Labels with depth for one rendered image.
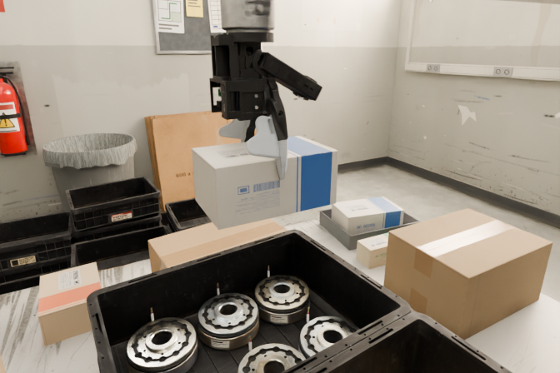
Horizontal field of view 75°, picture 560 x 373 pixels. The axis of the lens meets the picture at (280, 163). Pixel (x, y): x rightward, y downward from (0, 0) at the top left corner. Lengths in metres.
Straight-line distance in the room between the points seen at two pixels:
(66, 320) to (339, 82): 3.32
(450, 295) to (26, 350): 0.88
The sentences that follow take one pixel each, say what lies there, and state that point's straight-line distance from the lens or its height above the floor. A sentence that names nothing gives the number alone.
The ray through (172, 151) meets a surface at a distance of 3.02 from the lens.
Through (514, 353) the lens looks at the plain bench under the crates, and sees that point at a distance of 0.96.
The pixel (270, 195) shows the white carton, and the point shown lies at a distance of 0.53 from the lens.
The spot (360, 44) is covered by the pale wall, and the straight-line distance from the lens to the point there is 3.97.
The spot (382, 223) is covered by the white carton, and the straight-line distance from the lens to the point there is 1.23.
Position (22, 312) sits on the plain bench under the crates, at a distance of 1.10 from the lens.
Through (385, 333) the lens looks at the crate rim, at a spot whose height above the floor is 0.93.
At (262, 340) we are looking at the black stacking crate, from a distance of 0.67.
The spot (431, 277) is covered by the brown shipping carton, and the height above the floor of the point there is 0.81.
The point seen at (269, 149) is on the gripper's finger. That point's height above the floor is 1.16.
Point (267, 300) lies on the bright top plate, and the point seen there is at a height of 0.86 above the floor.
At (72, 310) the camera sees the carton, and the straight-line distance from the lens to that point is 0.94.
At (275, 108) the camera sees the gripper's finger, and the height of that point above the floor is 1.21.
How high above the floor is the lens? 1.29
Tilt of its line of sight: 17 degrees down
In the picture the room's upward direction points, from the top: straight up
